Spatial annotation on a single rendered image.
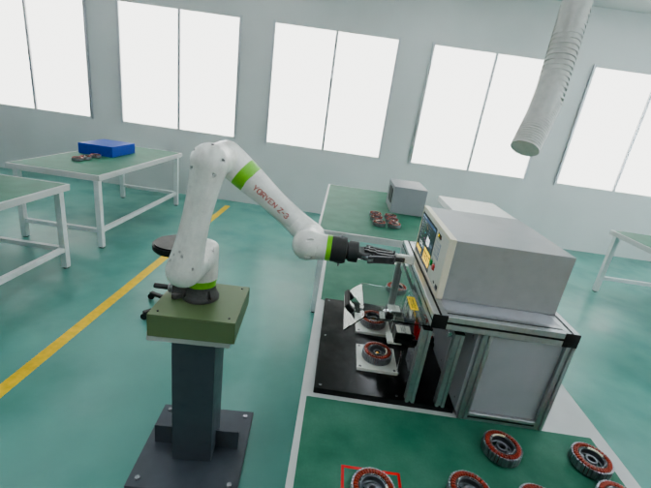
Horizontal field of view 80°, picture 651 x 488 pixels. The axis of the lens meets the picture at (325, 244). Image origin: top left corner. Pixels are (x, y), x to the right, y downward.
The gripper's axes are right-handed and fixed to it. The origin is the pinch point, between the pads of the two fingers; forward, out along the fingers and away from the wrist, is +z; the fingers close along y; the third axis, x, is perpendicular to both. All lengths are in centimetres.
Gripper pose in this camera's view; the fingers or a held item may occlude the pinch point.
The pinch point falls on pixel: (404, 259)
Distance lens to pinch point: 139.2
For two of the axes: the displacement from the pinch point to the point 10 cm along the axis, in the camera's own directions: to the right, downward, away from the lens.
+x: 1.3, -9.3, -3.4
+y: -0.6, 3.4, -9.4
